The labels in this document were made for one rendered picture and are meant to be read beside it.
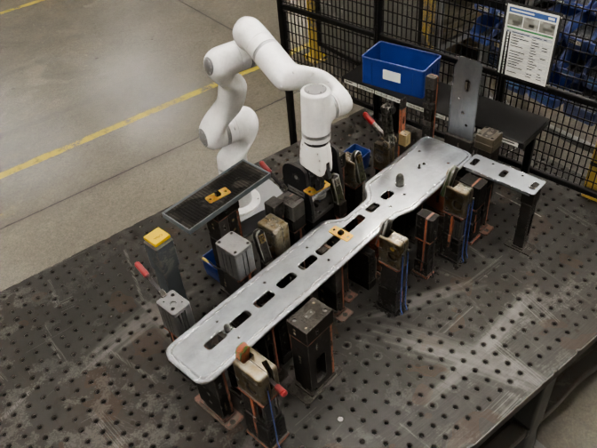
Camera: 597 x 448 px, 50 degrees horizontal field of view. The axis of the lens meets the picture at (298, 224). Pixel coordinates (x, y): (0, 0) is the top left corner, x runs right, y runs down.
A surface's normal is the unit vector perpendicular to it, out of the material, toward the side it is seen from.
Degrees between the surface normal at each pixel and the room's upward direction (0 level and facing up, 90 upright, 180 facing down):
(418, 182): 0
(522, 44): 90
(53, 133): 0
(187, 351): 0
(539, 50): 90
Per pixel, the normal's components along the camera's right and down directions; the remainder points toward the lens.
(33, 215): -0.07, -0.74
